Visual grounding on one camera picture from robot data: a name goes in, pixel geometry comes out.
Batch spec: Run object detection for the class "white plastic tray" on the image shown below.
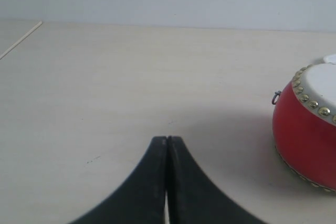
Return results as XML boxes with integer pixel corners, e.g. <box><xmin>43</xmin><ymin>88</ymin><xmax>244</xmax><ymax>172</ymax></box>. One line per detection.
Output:
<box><xmin>322</xmin><ymin>54</ymin><xmax>336</xmax><ymax>65</ymax></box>

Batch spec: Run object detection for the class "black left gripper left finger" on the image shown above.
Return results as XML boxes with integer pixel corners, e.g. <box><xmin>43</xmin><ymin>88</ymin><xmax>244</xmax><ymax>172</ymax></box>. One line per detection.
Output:
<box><xmin>72</xmin><ymin>136</ymin><xmax>167</xmax><ymax>224</ymax></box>

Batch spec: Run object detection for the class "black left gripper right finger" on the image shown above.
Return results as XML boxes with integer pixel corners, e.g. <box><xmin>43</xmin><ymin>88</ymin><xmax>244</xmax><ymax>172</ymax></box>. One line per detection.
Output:
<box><xmin>166</xmin><ymin>136</ymin><xmax>263</xmax><ymax>224</ymax></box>

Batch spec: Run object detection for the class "red small drum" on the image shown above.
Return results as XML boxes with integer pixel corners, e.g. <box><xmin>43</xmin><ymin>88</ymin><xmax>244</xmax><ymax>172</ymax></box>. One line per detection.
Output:
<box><xmin>272</xmin><ymin>62</ymin><xmax>335</xmax><ymax>192</ymax></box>

